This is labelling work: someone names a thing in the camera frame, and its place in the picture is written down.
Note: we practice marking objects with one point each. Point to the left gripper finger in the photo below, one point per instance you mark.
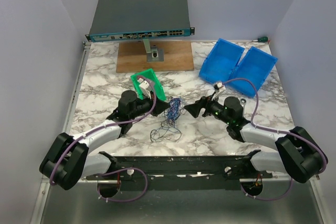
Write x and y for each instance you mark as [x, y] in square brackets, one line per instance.
[157, 112]
[161, 105]

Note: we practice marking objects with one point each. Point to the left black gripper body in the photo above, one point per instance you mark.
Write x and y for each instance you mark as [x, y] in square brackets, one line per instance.
[143, 106]

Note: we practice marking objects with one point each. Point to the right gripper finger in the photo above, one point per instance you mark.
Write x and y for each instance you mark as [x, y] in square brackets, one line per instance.
[193, 111]
[198, 104]

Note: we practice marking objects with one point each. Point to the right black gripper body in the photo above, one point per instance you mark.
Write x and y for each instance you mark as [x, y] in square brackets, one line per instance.
[215, 109]

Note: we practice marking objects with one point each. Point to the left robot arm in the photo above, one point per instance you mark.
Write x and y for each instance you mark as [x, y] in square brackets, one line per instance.
[67, 159]

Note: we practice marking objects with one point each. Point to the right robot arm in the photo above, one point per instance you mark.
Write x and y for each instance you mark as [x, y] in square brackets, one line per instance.
[294, 152]

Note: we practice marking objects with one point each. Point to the silver ratchet wrench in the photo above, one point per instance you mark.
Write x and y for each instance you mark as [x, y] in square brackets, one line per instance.
[243, 102]

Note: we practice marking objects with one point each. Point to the green plastic bin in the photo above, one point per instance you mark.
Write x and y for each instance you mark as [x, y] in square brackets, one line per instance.
[149, 74]

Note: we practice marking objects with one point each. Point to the wooden base board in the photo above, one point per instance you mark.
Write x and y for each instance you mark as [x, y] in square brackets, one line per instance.
[177, 56]

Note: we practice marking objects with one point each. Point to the right blue plastic bin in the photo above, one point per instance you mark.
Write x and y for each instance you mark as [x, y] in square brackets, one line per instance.
[255, 66]

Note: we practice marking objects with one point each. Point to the blue plastic bin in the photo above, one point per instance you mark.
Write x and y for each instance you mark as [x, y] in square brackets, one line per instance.
[255, 66]
[221, 61]

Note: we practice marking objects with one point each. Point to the left blue plastic bin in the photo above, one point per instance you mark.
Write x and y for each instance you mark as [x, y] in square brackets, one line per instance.
[221, 61]

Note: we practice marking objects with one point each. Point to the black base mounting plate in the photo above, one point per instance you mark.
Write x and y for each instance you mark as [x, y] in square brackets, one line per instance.
[178, 172]

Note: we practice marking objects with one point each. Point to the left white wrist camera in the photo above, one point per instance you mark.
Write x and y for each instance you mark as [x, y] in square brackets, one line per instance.
[146, 86]

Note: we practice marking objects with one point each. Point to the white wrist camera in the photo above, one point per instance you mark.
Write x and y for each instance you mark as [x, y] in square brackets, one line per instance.
[146, 86]
[219, 88]

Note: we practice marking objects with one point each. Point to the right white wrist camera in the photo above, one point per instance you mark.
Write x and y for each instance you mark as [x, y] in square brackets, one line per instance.
[219, 88]

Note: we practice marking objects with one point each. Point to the grey metal stand bracket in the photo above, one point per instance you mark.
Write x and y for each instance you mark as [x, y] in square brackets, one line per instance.
[153, 53]

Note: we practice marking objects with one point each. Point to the green handled screwdriver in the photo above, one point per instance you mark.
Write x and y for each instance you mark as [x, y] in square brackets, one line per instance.
[263, 39]

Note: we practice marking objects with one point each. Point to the grey network switch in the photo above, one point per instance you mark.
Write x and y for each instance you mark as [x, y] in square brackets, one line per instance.
[140, 19]

